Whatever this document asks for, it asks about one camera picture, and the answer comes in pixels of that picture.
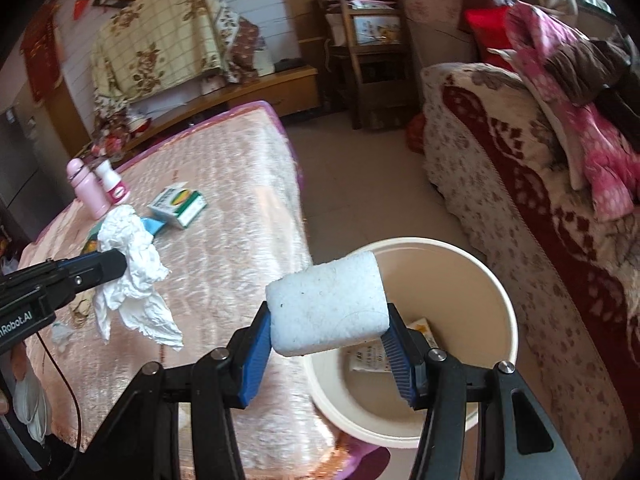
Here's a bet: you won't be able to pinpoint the small crumpled wrapper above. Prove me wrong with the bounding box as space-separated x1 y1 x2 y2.
50 324 77 352

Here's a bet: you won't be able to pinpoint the wooden chair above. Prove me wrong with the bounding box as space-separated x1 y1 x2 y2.
314 0 422 132

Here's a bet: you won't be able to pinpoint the red plastic bag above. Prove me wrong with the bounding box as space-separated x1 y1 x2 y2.
405 111 427 155

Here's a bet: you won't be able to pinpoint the dark red floral cloth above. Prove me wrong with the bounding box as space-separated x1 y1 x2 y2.
224 16 275 84

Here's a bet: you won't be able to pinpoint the black cable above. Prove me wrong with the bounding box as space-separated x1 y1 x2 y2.
44 329 83 453

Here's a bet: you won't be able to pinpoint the sofa with floral blanket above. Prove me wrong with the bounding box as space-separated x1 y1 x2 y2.
419 62 640 480

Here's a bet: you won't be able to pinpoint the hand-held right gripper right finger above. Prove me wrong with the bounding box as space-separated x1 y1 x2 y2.
380 302 608 480

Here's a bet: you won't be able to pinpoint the wooden cabinet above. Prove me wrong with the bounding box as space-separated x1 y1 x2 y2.
74 65 321 162

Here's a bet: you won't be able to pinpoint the white foam block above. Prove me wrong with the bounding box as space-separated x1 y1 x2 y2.
265 252 390 358

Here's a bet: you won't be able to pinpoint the green biscuit packet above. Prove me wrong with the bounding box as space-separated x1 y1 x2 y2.
82 225 104 255

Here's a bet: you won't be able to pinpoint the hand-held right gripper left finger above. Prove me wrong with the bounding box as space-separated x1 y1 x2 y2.
75 302 273 480

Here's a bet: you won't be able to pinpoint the white snack wrapper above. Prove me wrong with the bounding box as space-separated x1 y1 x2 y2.
349 316 439 374

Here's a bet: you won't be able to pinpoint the white tissue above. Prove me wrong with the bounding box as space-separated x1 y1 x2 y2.
92 204 185 352

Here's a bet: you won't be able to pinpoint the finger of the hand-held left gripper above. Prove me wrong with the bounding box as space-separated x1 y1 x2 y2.
0 249 127 311

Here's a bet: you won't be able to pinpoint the green and white box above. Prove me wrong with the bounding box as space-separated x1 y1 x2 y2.
147 186 208 230

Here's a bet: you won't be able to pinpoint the pink quilted mattress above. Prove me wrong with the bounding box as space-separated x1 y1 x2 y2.
17 100 353 463

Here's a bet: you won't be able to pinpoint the cream plastic bucket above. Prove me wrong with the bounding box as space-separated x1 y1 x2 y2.
302 237 519 449

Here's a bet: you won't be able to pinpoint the red wall hanging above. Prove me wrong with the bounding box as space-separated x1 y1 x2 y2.
20 2 67 107

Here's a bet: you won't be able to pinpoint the brown cloth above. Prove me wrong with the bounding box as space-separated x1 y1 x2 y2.
544 39 632 107

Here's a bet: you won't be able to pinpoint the checked floral cloth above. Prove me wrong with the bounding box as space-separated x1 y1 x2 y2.
90 0 240 123

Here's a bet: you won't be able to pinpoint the white bottle with pink label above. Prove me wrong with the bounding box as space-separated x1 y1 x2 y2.
95 159 130 206

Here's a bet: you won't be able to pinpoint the grey cabinet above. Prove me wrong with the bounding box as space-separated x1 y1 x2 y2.
0 104 52 233

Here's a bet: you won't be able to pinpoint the pink floral clothes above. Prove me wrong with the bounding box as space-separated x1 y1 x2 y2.
487 2 640 222

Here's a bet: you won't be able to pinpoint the dark clothes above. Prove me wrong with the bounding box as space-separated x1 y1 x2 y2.
594 25 640 153

